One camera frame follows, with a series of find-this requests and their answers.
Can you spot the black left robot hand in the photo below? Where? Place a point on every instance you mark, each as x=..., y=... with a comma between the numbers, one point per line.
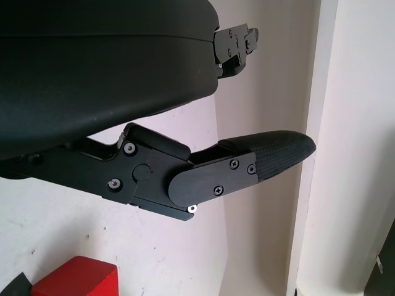
x=92, y=77

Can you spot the red wooden block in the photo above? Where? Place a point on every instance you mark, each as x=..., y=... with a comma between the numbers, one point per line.
x=77, y=277

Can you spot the black tape strip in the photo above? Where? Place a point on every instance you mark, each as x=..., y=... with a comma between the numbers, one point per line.
x=17, y=286

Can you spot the dark background object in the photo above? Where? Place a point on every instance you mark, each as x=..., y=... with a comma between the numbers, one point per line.
x=384, y=271

